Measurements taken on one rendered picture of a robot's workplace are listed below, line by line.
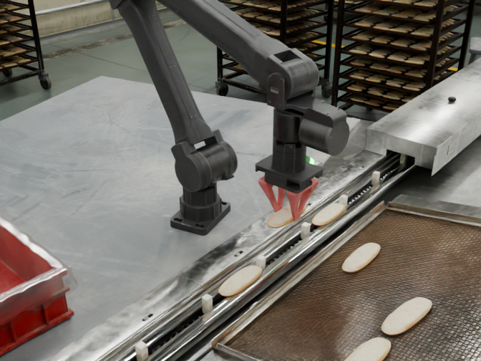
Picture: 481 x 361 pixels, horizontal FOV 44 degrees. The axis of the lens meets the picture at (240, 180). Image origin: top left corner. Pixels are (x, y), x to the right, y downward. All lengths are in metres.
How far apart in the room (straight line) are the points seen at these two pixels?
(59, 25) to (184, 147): 4.97
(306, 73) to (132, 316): 0.46
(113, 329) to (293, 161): 0.39
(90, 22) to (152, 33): 5.09
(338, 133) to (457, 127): 0.64
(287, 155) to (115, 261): 0.39
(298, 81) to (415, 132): 0.58
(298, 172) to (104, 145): 0.75
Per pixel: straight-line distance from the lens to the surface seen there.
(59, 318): 1.03
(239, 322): 0.89
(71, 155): 1.59
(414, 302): 0.90
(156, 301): 0.98
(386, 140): 1.45
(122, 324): 0.95
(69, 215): 1.33
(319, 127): 0.93
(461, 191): 1.45
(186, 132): 1.16
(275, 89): 0.94
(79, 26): 6.20
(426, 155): 1.42
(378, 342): 0.82
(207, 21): 1.04
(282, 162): 0.99
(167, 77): 1.17
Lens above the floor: 1.48
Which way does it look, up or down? 28 degrees down
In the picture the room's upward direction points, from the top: straight up
